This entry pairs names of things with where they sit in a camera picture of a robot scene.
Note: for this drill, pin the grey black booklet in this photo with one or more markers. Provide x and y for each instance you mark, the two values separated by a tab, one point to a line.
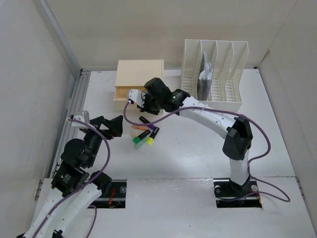
204	78

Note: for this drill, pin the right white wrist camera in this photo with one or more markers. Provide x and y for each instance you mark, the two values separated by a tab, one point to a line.
137	96

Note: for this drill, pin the yellow cap black marker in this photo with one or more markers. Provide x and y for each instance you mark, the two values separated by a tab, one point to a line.
152	136

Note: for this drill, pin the cream top drawer red knob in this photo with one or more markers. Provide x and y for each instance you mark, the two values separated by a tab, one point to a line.
120	95

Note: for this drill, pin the green cap black marker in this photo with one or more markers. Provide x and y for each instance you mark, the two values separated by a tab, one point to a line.
141	136

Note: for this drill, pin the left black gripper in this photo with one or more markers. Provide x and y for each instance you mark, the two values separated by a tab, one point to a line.
115	126

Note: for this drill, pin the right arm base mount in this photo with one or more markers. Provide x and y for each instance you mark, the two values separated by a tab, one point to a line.
230	195

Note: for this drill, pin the purple cap black marker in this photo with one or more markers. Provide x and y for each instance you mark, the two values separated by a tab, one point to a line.
145	121

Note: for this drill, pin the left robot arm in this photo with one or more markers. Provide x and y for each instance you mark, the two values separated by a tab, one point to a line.
73	189

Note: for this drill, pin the clear green tube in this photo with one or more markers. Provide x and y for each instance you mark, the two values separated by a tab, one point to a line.
140	143

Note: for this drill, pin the cream wooden drawer cabinet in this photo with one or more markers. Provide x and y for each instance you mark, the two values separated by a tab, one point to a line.
138	72

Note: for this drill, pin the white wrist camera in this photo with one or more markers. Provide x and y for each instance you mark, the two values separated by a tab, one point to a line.
137	96
82	119

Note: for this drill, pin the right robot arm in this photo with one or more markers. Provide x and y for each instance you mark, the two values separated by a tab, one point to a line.
236	131

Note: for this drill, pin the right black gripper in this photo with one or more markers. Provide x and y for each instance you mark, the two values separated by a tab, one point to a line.
145	108

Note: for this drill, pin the orange translucent tube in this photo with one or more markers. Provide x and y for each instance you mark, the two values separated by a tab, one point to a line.
143	128

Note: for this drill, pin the white plastic file organizer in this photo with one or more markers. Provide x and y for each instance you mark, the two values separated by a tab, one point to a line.
227	58

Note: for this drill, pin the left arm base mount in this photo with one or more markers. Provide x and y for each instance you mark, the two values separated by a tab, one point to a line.
115	198

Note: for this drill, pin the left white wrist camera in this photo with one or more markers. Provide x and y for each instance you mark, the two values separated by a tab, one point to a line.
82	119

